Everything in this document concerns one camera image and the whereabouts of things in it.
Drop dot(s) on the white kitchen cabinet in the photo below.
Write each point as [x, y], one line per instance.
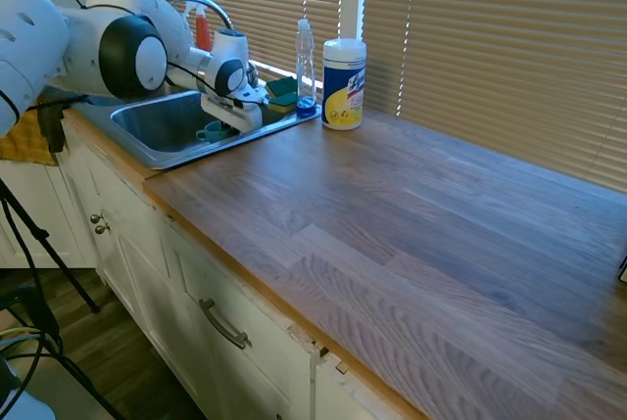
[147, 263]

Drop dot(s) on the wide tan window blind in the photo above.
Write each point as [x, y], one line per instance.
[499, 48]

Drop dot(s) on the black camera tripod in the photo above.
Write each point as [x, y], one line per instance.
[34, 239]

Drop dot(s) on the yellow dish towel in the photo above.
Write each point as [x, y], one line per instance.
[22, 143]

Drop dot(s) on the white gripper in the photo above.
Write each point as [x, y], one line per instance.
[230, 109]

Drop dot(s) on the stainless steel sink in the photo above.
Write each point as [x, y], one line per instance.
[161, 121]

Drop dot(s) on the clear bottle with blue cap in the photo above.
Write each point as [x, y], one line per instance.
[306, 62]

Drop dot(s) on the teal ceramic mug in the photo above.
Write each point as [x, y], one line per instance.
[211, 131]

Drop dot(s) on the orange spray bottle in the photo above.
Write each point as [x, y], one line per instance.
[202, 31]

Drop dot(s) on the chrome curved faucet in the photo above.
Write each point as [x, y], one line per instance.
[206, 4]

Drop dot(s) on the round metal cabinet knob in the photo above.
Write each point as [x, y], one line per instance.
[96, 219]
[102, 229]

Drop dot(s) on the Lysol wipes canister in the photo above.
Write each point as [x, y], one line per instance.
[344, 87]

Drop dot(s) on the yellow and green sponge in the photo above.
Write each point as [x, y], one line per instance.
[284, 104]

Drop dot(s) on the dark hanging cloth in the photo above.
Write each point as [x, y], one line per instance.
[53, 124]

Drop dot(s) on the green scrub sponge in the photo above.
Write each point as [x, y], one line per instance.
[281, 86]

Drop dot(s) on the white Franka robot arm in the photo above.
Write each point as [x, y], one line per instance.
[122, 53]

